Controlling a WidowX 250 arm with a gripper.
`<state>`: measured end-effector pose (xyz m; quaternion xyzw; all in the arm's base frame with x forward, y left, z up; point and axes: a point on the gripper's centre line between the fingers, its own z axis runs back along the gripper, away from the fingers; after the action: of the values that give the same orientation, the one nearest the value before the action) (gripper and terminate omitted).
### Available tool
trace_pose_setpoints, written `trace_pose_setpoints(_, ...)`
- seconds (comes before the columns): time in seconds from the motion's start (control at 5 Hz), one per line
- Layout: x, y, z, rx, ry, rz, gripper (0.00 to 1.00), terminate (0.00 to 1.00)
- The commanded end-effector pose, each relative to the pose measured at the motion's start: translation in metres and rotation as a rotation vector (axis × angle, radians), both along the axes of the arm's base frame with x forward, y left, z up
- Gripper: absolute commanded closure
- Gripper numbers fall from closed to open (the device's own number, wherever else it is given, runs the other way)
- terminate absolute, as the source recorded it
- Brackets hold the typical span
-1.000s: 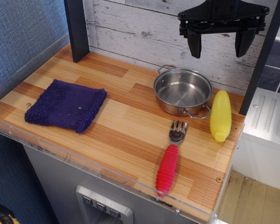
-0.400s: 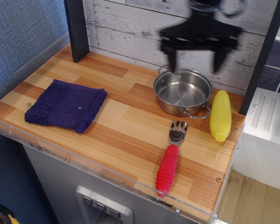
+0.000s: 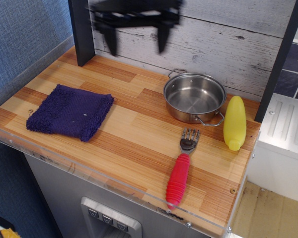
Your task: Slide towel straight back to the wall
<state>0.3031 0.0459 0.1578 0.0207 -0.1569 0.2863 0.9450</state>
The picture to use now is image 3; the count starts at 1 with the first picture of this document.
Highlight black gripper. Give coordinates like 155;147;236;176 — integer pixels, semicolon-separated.
89;0;183;56

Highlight purple towel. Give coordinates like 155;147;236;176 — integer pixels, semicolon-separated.
26;84;114;142

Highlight stainless steel pot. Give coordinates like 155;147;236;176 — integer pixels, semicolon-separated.
163;69;227;126

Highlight yellow plastic corn toy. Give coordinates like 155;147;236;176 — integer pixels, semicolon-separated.
223;96;246;151

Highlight clear acrylic front guard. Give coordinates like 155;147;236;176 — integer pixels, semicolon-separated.
0;123;233;234

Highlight silver button dispenser panel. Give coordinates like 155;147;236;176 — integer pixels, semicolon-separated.
80;197;142;238

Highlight grey toy kitchen cabinet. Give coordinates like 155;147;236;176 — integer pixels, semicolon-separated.
23;152;225;238

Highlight white ribbed side unit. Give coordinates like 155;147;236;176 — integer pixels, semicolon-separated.
247;94;298;201

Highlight yellow object at corner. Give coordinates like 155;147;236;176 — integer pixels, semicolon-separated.
0;228;21;238

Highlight dark left upright post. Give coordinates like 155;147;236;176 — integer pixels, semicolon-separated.
68;0;95;66

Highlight dark upright post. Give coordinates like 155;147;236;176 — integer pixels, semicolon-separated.
254;0;298;122
68;0;95;66

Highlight fork with red handle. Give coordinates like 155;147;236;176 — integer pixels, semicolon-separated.
165;128;200;210

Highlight dark right upright post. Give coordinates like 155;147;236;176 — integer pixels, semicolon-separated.
254;0;298;122

